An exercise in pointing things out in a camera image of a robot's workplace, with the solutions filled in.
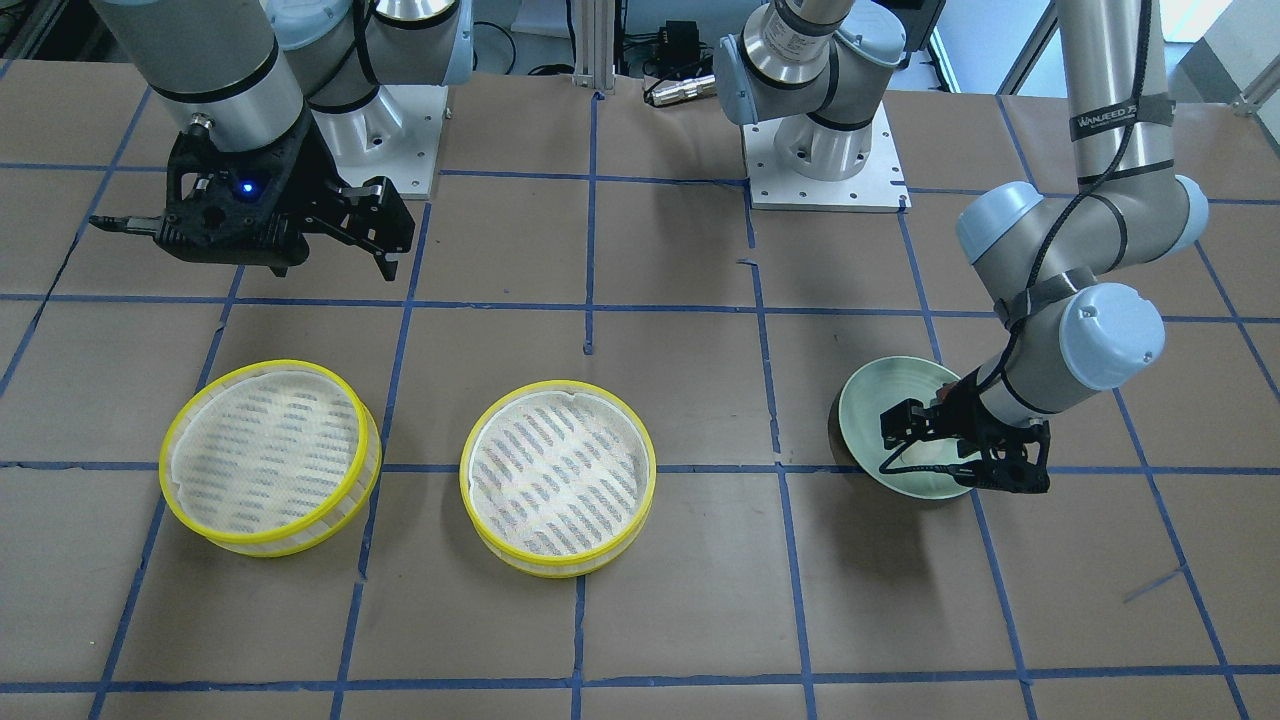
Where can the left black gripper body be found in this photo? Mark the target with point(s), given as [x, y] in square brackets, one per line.
[958, 411]

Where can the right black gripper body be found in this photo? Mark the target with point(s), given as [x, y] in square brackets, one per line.
[307, 178]

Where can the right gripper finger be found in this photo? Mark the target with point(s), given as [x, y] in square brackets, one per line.
[388, 263]

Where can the yellow steamer basket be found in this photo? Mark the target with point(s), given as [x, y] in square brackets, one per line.
[270, 459]
[558, 478]

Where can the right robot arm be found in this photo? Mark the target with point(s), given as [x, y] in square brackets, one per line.
[288, 122]

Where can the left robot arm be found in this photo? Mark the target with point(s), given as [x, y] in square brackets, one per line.
[822, 68]

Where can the light green plate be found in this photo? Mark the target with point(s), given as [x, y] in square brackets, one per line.
[878, 437]

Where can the silver cylindrical connector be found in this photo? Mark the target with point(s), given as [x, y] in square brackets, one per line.
[670, 92]

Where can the black power adapter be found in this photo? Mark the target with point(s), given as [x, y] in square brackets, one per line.
[678, 42]

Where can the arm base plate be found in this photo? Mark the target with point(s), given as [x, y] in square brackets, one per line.
[395, 134]
[796, 165]

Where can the aluminium frame post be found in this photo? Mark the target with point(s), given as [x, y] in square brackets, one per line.
[594, 33]

